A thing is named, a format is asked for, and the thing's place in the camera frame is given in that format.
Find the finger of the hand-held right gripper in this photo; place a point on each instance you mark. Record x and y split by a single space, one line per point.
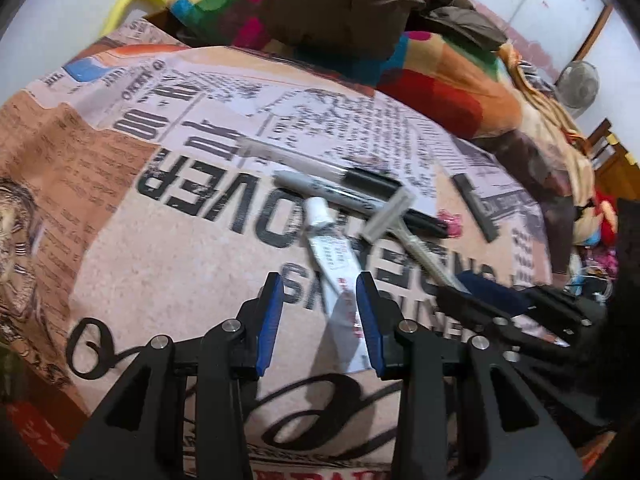
480 312
500 292

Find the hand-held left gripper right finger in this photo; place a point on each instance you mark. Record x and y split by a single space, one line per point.
370 325

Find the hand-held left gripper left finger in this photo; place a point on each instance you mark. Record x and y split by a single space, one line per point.
267 320

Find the white ointment tube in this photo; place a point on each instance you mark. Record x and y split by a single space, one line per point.
332 260

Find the grey disposable razor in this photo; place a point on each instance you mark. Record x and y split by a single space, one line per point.
387 212

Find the grey marker pen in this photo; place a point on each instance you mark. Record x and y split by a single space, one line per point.
320 187

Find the small pink wrapper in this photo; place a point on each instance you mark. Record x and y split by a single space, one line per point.
451 223

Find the red plush toy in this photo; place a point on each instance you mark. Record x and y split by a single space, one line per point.
602 220

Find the dark brown cloth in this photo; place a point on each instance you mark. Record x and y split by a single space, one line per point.
542 210

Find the newspaper print blanket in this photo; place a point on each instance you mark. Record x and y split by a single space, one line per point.
150 240

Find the wooden bed headboard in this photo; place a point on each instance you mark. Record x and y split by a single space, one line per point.
615 160

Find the white marker pen black cap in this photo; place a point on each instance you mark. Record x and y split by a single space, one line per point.
300 160

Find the tan fleece blanket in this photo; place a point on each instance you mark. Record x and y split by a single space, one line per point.
555 125

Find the colourful checkered blanket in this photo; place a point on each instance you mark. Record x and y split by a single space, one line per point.
450 95

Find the white standing fan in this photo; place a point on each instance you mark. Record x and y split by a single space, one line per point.
577 84

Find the frosted sliding door wardrobe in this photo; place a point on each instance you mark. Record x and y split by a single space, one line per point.
550 0

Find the olive padded jacket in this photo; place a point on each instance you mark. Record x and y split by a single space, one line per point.
350 5

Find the yellow foam tube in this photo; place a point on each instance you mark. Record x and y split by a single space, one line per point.
125 0

